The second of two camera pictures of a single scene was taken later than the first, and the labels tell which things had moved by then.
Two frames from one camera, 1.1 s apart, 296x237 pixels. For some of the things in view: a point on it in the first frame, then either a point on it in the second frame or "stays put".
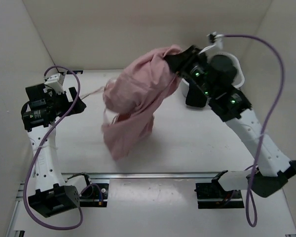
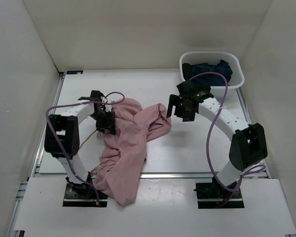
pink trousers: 130,98 → 117,174
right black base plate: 213,195 stays put
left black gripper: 53,95 → 108,124
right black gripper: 177,61 → 174,100
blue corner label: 75,72 stays put
